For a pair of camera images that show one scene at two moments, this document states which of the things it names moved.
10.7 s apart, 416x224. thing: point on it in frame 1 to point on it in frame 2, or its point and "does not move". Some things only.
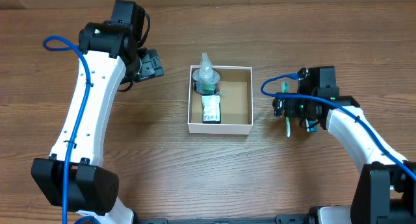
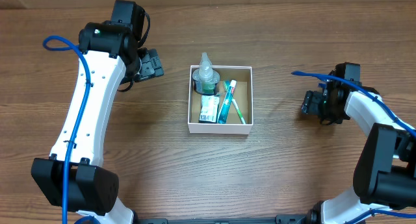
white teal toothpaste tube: (311, 129) to (223, 116)
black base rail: (277, 219) does not move
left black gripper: (151, 66) does not move
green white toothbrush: (285, 87) to (225, 84)
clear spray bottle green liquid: (205, 78) does not move
